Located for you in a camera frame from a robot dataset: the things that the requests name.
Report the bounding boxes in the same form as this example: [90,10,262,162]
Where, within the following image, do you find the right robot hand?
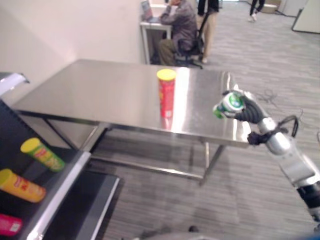
[222,89,269,125]

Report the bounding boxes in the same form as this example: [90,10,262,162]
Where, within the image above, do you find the red chip can yellow lid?
[156,68,177,119]

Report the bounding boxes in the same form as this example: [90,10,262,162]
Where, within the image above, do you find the black office chair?
[174,11,211,70]

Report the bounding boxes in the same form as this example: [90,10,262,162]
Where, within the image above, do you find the standing person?
[196,0,220,64]

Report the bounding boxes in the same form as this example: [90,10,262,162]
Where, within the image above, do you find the walking person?
[247,0,266,23]

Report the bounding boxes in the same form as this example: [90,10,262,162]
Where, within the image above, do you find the seated person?
[157,0,199,66]

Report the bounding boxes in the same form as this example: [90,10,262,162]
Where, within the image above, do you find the white partition board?
[291,0,320,34]

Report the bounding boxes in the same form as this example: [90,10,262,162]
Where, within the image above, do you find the white desk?
[139,3,181,65]

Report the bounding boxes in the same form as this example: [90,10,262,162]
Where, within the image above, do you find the stainless steel table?
[11,58,252,187]

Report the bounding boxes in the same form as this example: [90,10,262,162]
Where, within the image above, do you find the laptop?
[140,0,161,23]

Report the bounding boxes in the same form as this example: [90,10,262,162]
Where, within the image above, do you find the green chip can yellow lid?
[20,137,66,173]

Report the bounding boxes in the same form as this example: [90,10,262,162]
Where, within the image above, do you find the black shelf unit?
[0,72,121,240]

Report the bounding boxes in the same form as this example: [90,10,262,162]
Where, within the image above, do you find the pink chip can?
[0,213,24,237]

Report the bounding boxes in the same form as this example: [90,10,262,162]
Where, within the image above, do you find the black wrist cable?
[276,114,301,138]

